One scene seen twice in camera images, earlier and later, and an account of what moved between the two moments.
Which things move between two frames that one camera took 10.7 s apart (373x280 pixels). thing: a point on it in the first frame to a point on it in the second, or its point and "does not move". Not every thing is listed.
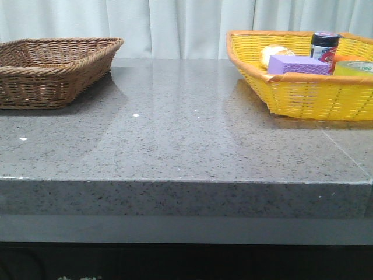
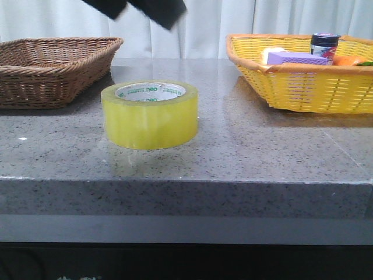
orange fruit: x=342 y=58 does not move
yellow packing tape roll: x=361 y=68 to x=150 y=114
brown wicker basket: x=45 y=73 does not move
